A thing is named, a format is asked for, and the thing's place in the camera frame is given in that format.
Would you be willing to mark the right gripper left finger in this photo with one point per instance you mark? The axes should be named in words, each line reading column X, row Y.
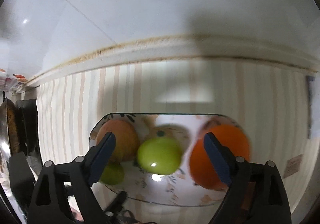
column 49, row 203

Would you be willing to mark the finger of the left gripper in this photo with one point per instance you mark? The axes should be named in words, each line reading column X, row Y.
column 22, row 181
column 116, row 205

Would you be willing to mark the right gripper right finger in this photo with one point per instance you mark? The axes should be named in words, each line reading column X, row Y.
column 256, row 192

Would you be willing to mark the green apple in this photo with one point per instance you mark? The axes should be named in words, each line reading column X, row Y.
column 113, row 174
column 160, row 155

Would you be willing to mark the large orange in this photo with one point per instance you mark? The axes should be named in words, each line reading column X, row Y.
column 200, row 167

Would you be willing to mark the brown pear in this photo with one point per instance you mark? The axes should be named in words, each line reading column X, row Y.
column 127, row 142

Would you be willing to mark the small brown coaster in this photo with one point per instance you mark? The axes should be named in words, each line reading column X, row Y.
column 293, row 166

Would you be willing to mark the steel wok with lid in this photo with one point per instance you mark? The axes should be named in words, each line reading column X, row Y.
column 10, row 141

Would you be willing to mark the floral oval plate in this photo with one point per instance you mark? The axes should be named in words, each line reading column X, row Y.
column 178, row 188

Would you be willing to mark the striped cat print mat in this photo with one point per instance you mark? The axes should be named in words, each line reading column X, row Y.
column 278, row 108

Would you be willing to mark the colourful wall stickers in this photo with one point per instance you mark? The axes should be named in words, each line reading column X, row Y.
column 11, row 82

